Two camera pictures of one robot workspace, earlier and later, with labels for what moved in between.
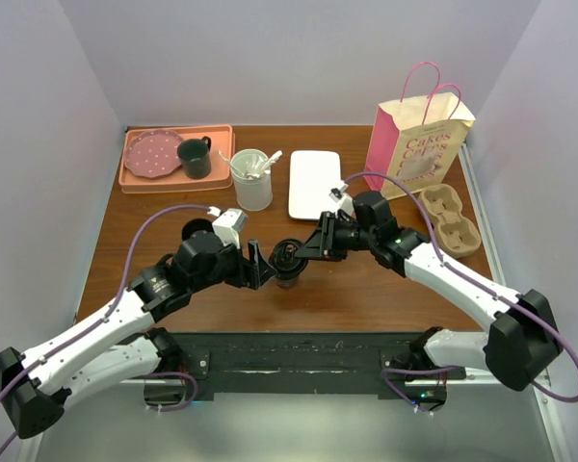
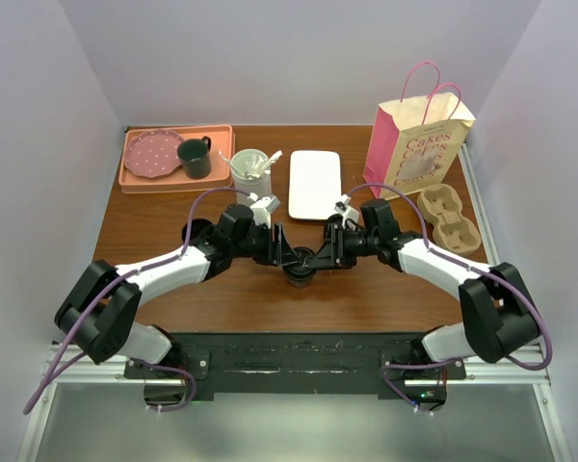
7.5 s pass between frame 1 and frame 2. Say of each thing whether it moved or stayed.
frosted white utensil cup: stayed
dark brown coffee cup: moved
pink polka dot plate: stayed
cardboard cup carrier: stayed
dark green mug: stayed
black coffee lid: moved
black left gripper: moved
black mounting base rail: stayed
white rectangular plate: stayed
